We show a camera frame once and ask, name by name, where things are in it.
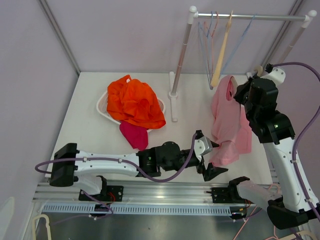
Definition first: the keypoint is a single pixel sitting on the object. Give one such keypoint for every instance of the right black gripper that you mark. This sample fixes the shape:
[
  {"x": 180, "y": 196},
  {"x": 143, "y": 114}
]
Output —
[{"x": 238, "y": 95}]

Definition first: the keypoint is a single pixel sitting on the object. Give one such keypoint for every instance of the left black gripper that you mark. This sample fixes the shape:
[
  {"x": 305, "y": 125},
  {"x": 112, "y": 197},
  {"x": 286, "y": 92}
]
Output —
[{"x": 210, "y": 172}]

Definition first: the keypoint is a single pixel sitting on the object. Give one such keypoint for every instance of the beige hanger holding pink shirt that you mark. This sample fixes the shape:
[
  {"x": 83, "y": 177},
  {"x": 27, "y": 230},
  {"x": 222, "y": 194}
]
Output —
[{"x": 241, "y": 79}]

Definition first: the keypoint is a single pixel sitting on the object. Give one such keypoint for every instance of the pink t shirt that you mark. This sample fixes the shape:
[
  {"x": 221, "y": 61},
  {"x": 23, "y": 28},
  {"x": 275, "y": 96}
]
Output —
[{"x": 230, "y": 128}]

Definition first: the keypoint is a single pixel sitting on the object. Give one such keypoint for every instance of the beige wooden hanger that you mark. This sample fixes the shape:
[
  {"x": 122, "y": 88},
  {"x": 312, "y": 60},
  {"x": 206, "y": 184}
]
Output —
[{"x": 218, "y": 68}]

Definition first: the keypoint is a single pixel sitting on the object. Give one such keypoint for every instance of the magenta t shirt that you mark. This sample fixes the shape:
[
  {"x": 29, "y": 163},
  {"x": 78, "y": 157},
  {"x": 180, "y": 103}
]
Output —
[{"x": 136, "y": 136}]

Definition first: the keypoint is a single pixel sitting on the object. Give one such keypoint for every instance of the orange t shirt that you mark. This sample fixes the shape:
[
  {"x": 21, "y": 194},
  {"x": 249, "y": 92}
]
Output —
[{"x": 135, "y": 102}]

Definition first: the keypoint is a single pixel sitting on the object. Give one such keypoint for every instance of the blue wire hanger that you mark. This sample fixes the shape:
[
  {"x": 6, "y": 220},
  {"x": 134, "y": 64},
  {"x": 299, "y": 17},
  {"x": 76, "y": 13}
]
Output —
[{"x": 200, "y": 30}]

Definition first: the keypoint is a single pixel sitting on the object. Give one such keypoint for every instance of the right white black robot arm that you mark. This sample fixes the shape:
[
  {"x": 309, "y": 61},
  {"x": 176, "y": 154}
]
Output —
[{"x": 297, "y": 203}]

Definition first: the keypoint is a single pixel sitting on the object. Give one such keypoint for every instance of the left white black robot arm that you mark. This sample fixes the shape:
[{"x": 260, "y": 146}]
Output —
[{"x": 86, "y": 170}]

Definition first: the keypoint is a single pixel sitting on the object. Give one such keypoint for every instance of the beige hanger bottom right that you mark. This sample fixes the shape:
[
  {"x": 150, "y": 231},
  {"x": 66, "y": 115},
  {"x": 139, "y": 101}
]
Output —
[{"x": 296, "y": 235}]

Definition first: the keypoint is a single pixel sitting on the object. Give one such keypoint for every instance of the metal clothes rack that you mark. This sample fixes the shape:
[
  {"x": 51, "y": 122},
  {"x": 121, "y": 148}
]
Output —
[{"x": 194, "y": 14}]

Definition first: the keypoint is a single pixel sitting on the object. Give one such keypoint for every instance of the white plastic laundry basket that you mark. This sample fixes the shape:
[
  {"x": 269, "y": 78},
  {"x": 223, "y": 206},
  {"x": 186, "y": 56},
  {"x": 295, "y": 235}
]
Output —
[{"x": 130, "y": 110}]

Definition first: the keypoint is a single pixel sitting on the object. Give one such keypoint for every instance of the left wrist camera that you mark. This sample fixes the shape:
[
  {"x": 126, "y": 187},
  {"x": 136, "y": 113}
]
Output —
[{"x": 202, "y": 146}]

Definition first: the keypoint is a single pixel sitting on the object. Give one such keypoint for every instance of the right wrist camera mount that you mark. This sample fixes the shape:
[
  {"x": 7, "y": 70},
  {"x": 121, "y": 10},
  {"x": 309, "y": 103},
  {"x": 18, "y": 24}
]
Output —
[{"x": 275, "y": 74}]

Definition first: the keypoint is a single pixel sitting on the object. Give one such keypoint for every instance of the pink wire hanger on rack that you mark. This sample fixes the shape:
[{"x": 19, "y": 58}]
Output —
[{"x": 212, "y": 42}]

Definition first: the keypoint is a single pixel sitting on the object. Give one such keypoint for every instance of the white cable duct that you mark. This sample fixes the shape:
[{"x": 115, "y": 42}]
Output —
[{"x": 205, "y": 210}]

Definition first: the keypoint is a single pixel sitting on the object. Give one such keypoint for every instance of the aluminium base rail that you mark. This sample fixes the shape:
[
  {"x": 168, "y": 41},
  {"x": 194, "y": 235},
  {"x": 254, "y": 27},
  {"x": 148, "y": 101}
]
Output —
[{"x": 136, "y": 192}]

